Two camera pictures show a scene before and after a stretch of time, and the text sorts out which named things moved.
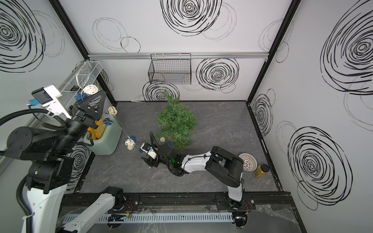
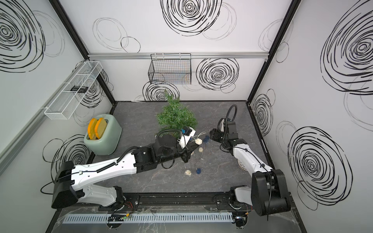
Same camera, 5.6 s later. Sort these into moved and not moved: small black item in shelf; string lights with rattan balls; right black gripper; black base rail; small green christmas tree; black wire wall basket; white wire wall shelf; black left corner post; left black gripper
Moved: left black gripper; right black gripper; string lights with rattan balls
Not moved: white wire wall shelf; black base rail; small black item in shelf; small green christmas tree; black left corner post; black wire wall basket
